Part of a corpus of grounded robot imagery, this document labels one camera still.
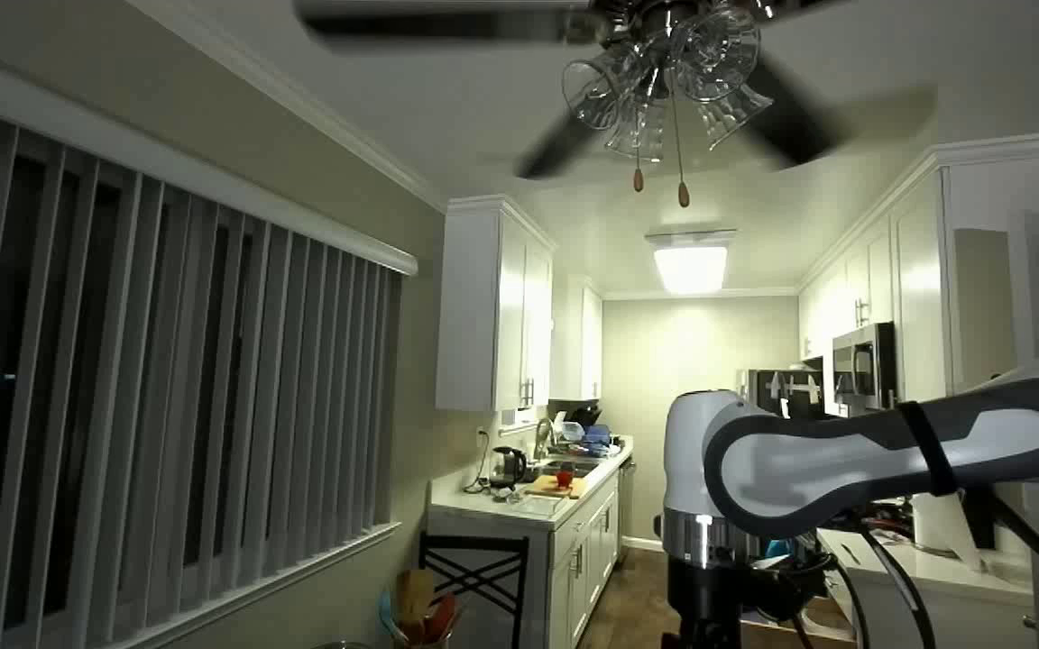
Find white counter right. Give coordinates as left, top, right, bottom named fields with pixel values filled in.
left=820, top=530, right=1035, bottom=649

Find dark ceiling fan with glass lights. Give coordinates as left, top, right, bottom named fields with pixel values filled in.
left=293, top=0, right=946, bottom=185

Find vertical window blinds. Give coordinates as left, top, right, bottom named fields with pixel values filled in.
left=0, top=123, right=400, bottom=649

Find black kettle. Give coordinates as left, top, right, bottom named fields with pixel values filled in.
left=493, top=448, right=529, bottom=484

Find colourful items on floor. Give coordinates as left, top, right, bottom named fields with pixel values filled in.
left=379, top=571, right=457, bottom=649

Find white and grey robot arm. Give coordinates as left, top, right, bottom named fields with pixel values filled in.
left=661, top=358, right=1039, bottom=649

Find ceiling light fixture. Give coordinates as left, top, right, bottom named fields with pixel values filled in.
left=650, top=232, right=728, bottom=297

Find paper towel roll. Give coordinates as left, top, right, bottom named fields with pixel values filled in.
left=912, top=493, right=971, bottom=552

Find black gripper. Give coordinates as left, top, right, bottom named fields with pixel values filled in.
left=661, top=558, right=825, bottom=649

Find white upper cabinet left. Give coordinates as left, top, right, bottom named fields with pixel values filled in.
left=437, top=195, right=552, bottom=416

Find black metal stool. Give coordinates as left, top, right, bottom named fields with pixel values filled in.
left=420, top=534, right=529, bottom=649

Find black refrigerator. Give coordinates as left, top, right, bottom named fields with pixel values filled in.
left=745, top=368, right=823, bottom=422

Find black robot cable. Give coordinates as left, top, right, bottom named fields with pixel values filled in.
left=829, top=514, right=937, bottom=649

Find white pull cord with knob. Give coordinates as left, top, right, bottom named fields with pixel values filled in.
left=667, top=84, right=692, bottom=212

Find white upper cabinets right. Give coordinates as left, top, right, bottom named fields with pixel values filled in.
left=800, top=132, right=1039, bottom=416

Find white lower counter cabinet left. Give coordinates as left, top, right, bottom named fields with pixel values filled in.
left=427, top=450, right=630, bottom=649

